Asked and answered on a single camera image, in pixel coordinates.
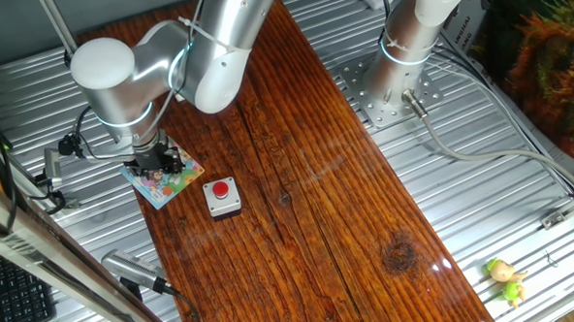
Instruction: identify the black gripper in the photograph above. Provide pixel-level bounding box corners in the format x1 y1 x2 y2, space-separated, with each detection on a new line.
123 134 188 179

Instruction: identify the colourful butterfly puzzle board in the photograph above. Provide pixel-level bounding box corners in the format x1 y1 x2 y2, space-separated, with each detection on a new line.
118 134 207 212

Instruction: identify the white box with red button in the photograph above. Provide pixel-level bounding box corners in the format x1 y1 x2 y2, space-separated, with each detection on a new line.
200 175 244 223

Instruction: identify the slanted aluminium pole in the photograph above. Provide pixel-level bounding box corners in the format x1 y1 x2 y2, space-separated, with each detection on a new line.
21 0 81 68

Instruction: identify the black computer keyboard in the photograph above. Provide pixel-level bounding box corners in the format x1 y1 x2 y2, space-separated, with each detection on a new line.
0 249 61 322

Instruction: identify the printed sign board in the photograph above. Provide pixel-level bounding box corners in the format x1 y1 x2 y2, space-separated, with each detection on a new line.
439 0 492 59

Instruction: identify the toy doll with green hat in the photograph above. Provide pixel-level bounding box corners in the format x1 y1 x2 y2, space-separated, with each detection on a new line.
483 257 530 309

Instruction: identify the orange green furry plush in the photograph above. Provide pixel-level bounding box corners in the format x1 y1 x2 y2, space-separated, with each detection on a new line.
465 0 574 176

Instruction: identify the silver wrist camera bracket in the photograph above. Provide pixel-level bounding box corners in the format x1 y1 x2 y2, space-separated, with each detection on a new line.
76 140 139 164

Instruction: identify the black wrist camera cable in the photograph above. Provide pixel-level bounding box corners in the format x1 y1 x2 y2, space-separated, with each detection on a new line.
72 103 138 163

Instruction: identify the silver ridged camera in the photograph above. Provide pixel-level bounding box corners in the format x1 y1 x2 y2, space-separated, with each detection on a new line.
99 248 177 296

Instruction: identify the small silver camera on clamp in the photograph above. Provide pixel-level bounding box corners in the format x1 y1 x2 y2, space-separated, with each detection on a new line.
32 147 82 211

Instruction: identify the aluminium frame beam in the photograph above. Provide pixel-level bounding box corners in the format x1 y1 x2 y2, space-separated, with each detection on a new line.
0 170 175 322

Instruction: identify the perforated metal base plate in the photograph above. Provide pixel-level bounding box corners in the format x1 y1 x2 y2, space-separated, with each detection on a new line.
336 50 446 133

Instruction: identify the black cable bundle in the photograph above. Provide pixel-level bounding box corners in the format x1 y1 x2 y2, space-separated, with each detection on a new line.
376 0 395 46

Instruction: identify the thick grey cable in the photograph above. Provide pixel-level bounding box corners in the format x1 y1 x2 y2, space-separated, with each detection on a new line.
397 87 574 194

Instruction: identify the thin white cable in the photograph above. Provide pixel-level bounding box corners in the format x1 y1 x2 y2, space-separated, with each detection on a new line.
426 45 574 194

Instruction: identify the metal corner bracket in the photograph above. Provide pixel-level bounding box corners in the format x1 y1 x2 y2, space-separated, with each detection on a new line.
539 183 574 232

